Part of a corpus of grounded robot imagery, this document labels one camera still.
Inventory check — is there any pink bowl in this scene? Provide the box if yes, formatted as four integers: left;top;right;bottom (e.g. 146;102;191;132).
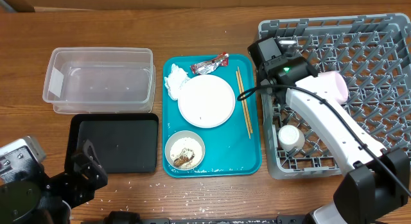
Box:
317;71;349;105

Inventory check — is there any beige cup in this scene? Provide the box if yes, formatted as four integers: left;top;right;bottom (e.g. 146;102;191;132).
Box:
277;125;305;152

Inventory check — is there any white round plate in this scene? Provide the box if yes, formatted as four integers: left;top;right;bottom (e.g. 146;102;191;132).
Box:
177;74;236;128

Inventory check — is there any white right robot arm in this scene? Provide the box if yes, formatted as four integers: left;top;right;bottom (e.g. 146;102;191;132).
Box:
237;37;410;223

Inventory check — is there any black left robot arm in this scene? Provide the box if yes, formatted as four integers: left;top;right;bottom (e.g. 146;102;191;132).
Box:
1;136;108;223

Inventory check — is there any grey dishwasher rack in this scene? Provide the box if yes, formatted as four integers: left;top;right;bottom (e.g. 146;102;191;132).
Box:
258;13;410;179

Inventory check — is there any wooden chopstick right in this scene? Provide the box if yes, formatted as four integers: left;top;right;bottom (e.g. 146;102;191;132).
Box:
237;67;253;135

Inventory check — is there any wooden chopstick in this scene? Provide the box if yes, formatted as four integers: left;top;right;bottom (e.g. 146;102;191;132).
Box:
236;69;251;139
237;67;253;135

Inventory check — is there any wooden chopstick left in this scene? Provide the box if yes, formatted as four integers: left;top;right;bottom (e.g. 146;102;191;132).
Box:
236;69;251;139

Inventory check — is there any black tray bin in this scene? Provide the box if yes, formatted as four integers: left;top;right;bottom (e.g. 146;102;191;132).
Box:
66;113;159;173

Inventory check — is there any red silver snack wrapper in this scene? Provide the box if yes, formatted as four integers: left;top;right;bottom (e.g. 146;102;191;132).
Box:
190;52;229;75

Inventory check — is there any clear plastic bin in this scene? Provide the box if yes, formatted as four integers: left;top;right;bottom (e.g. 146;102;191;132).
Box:
42;47;155;114

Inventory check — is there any teal serving tray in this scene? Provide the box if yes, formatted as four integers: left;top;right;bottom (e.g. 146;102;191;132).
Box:
162;54;262;178

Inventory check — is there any grey bowl with food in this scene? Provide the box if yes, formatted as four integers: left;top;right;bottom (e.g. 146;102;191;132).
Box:
164;130;206;171

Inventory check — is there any crumpled white napkin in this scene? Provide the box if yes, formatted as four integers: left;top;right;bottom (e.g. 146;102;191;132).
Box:
164;64;190;101

